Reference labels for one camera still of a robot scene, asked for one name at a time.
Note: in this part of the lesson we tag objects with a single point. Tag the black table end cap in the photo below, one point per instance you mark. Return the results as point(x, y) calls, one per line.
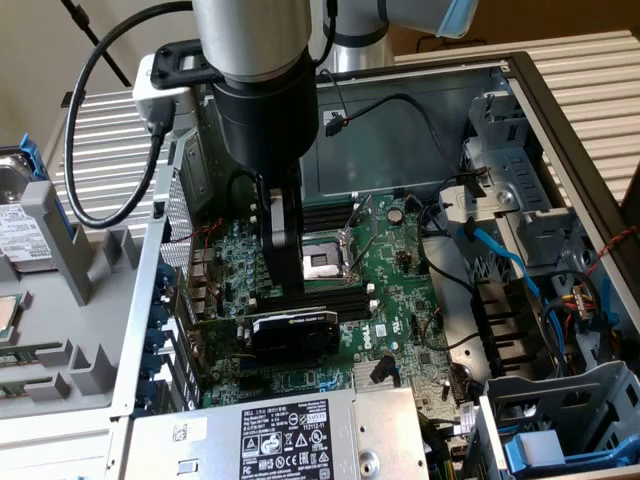
point(65, 100)

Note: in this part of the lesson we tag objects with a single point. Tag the grey parts rack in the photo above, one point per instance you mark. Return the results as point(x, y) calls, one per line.
point(75, 350)

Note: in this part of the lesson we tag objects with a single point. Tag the blue disk caddy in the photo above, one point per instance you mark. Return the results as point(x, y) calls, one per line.
point(535, 447)
point(32, 155)

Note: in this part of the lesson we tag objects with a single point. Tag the CPU socket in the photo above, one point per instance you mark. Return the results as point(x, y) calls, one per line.
point(330, 260)

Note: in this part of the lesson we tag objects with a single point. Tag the CPU chip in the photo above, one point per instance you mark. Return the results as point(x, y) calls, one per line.
point(7, 320)

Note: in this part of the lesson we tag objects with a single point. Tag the blue slot clip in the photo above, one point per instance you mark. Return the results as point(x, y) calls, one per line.
point(149, 392)
point(166, 276)
point(156, 339)
point(153, 364)
point(159, 312)

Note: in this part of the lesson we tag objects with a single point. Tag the black RAM slot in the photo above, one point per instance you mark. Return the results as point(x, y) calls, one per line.
point(345, 302)
point(325, 205)
point(325, 219)
point(325, 212)
point(325, 226)
point(350, 309)
point(340, 295)

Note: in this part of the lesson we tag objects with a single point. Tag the silver hard disk drive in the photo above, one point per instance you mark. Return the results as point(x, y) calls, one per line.
point(20, 225)

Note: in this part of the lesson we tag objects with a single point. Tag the silver power supply unit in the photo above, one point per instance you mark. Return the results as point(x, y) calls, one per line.
point(250, 440)

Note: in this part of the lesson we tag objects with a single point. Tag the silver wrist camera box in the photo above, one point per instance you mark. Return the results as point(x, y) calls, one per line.
point(150, 102)

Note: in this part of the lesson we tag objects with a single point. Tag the silver chipset heatsink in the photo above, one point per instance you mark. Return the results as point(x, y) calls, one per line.
point(365, 374)

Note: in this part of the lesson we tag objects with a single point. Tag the metal socket cover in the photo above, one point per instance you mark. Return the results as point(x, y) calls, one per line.
point(374, 225)

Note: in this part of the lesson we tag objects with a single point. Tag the green RAM stick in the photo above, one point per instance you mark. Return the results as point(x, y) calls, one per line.
point(20, 387)
point(25, 354)

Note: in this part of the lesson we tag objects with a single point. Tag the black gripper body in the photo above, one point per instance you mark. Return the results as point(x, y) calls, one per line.
point(270, 120)

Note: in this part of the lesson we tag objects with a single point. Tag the metal disk bay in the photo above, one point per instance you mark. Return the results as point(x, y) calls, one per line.
point(510, 165)

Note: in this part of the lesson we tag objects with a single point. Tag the grey disk bay cage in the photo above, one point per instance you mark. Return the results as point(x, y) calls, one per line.
point(590, 400)

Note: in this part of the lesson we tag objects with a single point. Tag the black intrusion switch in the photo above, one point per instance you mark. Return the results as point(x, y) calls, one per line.
point(159, 209)

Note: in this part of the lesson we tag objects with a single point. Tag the coin cell battery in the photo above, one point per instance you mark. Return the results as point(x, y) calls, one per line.
point(396, 215)

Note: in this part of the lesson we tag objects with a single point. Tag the black plastic air duct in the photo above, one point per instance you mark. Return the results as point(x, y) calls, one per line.
point(505, 325)

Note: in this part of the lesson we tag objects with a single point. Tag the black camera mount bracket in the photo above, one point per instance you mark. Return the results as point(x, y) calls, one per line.
point(165, 75)

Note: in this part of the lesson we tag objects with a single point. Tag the green motherboard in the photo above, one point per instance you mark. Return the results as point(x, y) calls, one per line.
point(400, 300)

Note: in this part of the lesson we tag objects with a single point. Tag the black tripod stand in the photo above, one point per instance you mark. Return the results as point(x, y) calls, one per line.
point(80, 20)

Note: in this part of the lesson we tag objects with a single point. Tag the short black expansion slot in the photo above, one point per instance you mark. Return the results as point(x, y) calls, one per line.
point(251, 383)

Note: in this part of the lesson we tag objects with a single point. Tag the open PC case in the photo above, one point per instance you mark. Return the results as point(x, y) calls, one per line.
point(390, 150)

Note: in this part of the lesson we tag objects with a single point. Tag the Nvidia graphics card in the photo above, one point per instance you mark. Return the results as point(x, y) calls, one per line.
point(295, 337)

